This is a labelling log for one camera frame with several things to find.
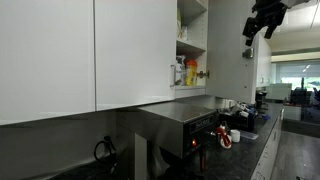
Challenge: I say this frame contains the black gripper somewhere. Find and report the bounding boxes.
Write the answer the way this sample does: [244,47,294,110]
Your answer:
[243,0,288,46]

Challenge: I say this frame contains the white cupboard door with handle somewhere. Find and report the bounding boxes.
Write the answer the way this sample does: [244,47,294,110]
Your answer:
[206,0,257,104]

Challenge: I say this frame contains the white sugar canister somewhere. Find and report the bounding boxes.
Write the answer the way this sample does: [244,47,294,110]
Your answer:
[175,55,186,86]

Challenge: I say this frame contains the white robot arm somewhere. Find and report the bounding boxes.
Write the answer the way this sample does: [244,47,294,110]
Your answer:
[242,0,310,46]

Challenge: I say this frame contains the white cupboard door far left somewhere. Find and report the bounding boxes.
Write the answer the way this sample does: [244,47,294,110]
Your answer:
[0,0,95,125]

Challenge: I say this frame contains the yellow container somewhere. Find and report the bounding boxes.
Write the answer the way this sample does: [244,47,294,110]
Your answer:
[185,60,197,86]

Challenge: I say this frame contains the black organizer tray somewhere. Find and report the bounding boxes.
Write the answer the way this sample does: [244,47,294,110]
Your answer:
[218,110,258,132]

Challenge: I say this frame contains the clear plastic container lid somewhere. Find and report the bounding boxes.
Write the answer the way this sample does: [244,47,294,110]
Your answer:
[239,130,259,140]

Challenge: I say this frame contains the white mug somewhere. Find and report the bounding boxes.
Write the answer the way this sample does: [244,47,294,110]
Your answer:
[231,129,241,143]

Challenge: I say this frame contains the stainless steel coffee machine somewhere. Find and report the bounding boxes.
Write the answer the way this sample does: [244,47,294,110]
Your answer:
[117,102,215,180]

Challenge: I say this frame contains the red handled tap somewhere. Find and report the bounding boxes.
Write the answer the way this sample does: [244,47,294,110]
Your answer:
[216,127,232,149]

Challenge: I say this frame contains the black power cable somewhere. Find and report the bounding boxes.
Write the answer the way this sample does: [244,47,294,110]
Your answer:
[93,135,118,174]

